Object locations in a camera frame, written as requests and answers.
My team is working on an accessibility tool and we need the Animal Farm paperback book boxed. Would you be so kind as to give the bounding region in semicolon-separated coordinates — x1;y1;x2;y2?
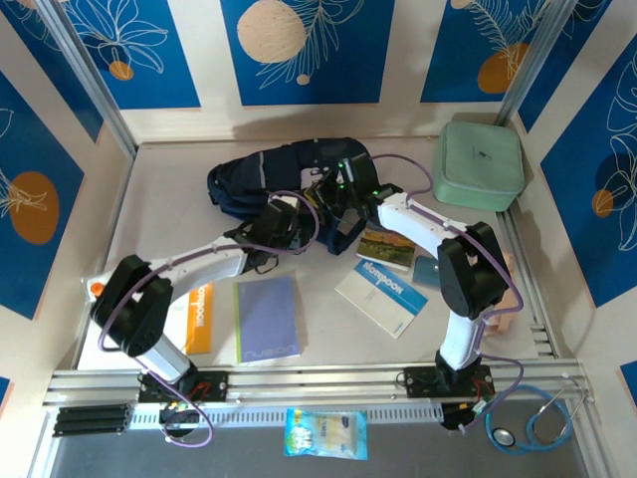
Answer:
355;226;418;273

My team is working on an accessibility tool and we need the purple notebook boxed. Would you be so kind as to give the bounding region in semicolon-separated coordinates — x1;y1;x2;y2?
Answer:
233;276;304;366

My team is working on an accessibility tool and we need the navy blue backpack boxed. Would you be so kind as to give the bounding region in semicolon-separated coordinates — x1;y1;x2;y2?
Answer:
206;137;379;258

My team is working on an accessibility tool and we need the orange notebook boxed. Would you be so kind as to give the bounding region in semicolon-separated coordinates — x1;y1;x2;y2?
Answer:
166;282;216;356

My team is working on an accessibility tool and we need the blue and white notebook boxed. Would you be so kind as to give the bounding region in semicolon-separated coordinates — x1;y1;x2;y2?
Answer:
333;257;429;340

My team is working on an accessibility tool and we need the teal wallet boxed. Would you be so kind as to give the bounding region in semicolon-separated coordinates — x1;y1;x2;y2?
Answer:
411;254;442;289

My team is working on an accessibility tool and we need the mint green zip case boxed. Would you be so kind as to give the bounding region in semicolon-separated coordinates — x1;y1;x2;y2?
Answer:
431;120;527;213

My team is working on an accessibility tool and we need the white bottle with orange cap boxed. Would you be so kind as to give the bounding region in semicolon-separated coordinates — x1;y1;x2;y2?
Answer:
81;271;120;306

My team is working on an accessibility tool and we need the pale pink plastic toy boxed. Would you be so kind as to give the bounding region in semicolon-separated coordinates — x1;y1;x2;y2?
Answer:
485;251;518;345

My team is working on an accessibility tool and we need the blue snack packet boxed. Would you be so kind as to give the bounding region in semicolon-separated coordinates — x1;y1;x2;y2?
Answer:
283;406;369;462

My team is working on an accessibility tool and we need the black ribbed block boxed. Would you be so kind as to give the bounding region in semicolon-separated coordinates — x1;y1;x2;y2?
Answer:
52;403;133;439

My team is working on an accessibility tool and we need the blue stethoscope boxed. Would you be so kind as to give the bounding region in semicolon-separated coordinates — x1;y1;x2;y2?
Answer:
485;377;596;455

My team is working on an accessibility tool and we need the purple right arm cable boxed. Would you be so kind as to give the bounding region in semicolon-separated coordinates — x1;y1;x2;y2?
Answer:
367;153;525;434

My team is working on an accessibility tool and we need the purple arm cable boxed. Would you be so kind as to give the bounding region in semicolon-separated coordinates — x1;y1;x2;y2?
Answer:
367;153;525;434
99;190;320;449

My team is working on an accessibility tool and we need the blue floral wall poster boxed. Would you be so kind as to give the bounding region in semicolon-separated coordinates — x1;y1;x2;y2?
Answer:
540;37;637;309
220;0;397;107
0;0;105;144
517;0;616;133
420;0;548;105
64;0;202;110
0;69;86;321

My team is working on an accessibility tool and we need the aluminium frame rail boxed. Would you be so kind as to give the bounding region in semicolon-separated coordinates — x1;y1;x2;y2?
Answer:
42;358;596;412

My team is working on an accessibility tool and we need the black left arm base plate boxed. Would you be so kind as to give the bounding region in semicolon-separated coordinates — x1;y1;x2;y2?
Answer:
137;368;230;404

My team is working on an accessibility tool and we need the white slotted cable duct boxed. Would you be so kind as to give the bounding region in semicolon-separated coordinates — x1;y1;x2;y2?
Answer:
128;401;444;429

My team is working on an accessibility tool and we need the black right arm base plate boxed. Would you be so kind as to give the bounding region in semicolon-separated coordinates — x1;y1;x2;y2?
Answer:
403;364;497;399

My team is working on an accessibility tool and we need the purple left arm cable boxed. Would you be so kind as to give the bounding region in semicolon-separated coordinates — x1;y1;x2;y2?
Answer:
99;190;320;449

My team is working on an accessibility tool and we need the aluminium corner post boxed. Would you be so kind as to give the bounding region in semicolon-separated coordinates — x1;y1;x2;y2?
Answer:
37;0;139;155
494;0;581;128

